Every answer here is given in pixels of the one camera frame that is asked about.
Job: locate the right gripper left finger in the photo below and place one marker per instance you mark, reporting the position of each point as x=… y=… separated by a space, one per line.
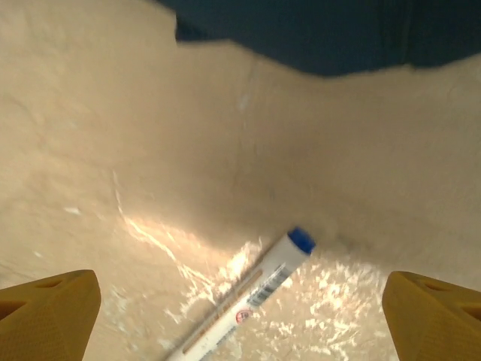
x=49 y=327

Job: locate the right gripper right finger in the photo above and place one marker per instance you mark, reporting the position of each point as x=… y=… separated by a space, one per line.
x=424 y=327

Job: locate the white marker with blue cap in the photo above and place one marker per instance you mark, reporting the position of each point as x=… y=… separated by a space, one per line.
x=270 y=270

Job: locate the navy blue backpack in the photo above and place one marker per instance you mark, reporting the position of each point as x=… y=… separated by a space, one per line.
x=319 y=34

